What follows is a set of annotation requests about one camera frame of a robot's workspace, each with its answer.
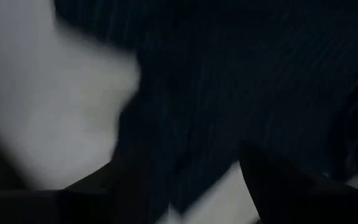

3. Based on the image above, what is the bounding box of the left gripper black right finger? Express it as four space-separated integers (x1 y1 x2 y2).
239 141 358 192

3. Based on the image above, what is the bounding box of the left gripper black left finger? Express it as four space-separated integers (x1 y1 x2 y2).
63 160 122 191

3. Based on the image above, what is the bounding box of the navy dotted shirt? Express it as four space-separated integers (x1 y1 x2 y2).
53 0 358 224

